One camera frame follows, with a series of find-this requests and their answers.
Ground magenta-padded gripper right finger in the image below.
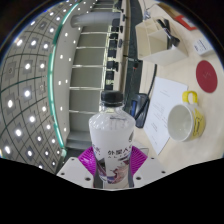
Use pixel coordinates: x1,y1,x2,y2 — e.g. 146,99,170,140
127,145,167,189

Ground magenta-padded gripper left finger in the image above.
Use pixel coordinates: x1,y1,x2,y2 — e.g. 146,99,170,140
56,146,98,188

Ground clear bottle with printed label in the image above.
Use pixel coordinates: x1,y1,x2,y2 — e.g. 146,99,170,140
88,90,137,185

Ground white and yellow mug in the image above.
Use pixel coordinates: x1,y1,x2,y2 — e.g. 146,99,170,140
166,90,206,143

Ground black desk phone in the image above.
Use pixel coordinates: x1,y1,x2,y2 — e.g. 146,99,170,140
132,92,151,129

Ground white printed paper sheet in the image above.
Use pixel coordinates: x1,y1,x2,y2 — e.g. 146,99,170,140
143,76,189,156

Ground group of round ceiling lights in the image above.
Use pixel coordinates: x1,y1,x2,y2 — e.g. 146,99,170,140
0,0,88,169

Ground flat round red coaster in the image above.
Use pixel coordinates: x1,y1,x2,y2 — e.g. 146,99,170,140
195,59,219,94

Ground row of black office chairs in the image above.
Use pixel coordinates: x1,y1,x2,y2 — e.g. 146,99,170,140
104,0,125,91

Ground white remote control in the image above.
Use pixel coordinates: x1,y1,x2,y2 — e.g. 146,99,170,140
193,38,214,56

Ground black marker pen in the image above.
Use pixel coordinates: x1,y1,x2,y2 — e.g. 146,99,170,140
156,18,181,48

